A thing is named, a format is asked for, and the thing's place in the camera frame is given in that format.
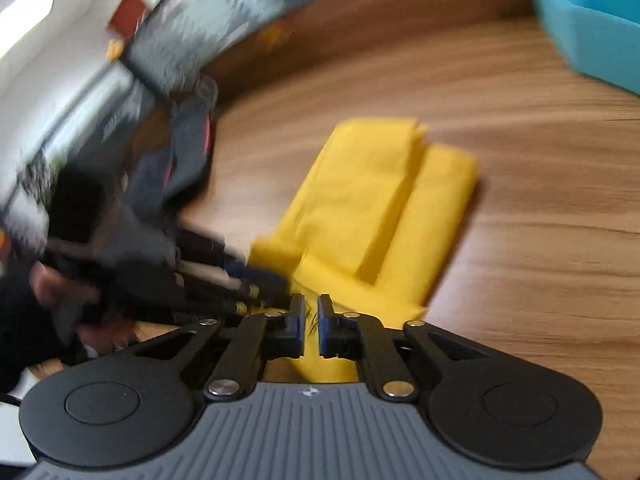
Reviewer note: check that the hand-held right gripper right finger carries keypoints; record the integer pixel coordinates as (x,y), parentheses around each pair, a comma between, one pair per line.
(324,327)

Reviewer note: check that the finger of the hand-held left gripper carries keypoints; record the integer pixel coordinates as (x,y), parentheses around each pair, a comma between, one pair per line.
(210,297)
(235,270)

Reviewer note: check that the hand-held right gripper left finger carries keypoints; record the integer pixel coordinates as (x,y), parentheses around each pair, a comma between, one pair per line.
(299,327)

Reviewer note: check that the yellow shopping bag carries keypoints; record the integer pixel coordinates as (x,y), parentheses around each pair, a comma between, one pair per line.
(360,200)

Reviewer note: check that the dark cloth bag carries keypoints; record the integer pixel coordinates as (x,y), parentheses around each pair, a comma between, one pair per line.
(185,150)

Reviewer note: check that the person's left hand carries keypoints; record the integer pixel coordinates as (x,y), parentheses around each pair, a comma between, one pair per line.
(50,285)

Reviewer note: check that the dark checkered panel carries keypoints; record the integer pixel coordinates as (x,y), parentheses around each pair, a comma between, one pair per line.
(210,20)

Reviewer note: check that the bright window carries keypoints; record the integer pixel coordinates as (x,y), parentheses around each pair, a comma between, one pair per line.
(27,10)

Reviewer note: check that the blue plastic bin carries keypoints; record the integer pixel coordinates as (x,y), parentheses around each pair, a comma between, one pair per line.
(595,25)

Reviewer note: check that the red wall sign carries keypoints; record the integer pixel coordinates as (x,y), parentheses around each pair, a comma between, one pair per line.
(127,12)

